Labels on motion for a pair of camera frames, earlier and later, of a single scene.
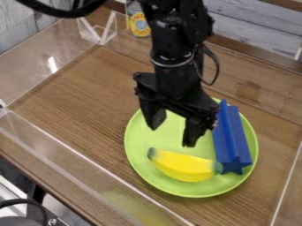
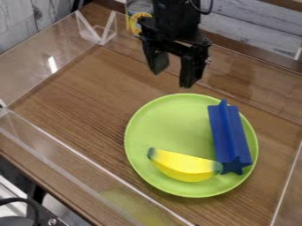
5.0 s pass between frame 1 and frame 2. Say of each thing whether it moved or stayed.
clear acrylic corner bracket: stayed
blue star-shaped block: stayed
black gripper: moved
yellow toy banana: stayed
